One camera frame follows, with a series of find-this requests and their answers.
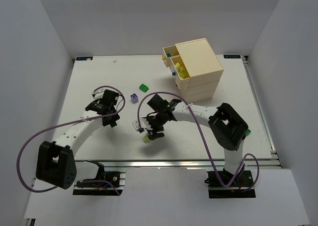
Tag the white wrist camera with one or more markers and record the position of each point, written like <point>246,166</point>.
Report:
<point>98,93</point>
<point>141,125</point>

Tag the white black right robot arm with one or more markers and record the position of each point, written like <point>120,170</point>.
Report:
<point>227,126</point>

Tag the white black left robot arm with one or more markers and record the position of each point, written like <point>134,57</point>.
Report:
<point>56,160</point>

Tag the cream plastic drawer cabinet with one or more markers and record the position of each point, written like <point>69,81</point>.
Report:
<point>203,66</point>

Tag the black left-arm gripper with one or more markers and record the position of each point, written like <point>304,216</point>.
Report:
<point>110,119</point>

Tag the lime green lego front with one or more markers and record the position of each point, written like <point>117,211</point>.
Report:
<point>146,139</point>

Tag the black table label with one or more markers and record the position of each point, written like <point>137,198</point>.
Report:
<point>229,56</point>
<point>84,58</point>

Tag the lime green small lego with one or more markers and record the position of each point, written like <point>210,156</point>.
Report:
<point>183,73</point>

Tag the purple square lego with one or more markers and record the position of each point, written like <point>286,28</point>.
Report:
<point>134,98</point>

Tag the dark green sloped lego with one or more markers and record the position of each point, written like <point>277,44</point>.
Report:
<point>143,88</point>

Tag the black table label left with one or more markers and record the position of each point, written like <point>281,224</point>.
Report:
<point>84,58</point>

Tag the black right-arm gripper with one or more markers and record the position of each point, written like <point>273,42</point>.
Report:
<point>154,130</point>

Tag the black table label right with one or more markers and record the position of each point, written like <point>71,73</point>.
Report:
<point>229,56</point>

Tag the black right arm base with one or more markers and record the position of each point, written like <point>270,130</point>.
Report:
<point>241,187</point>

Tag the dark green lego front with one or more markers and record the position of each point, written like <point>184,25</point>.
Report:
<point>113,124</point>

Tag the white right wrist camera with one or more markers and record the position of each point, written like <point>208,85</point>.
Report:
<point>141,125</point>

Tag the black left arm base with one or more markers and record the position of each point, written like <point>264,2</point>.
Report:
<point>96,179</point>

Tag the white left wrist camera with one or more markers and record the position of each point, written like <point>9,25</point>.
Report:
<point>98,93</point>

